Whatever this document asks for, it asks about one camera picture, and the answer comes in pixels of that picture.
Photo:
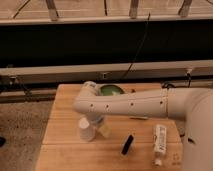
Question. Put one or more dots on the white toothpaste tube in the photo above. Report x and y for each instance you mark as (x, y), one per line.
(160, 143)

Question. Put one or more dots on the metal rail beam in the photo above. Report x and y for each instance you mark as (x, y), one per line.
(106, 72)

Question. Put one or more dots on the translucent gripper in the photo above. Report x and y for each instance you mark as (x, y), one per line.
(103, 129)

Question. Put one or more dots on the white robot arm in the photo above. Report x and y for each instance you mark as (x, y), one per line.
(193, 105)

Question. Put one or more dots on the green ceramic bowl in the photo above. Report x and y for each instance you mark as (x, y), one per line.
(110, 90)

